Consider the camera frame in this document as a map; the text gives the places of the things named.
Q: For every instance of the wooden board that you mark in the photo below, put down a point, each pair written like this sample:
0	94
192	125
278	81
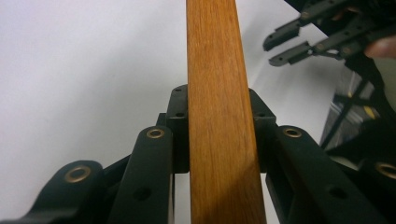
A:
221	118

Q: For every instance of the white paper sheet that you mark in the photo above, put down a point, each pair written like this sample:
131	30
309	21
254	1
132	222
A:
77	62

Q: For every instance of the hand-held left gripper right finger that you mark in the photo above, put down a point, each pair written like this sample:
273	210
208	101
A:
263	121

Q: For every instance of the black metal stand frame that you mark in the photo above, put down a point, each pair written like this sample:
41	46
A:
342	118

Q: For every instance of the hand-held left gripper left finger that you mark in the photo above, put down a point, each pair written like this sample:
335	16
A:
179	124

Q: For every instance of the yellow black hazard tape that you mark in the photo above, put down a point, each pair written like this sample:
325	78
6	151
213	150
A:
370	112

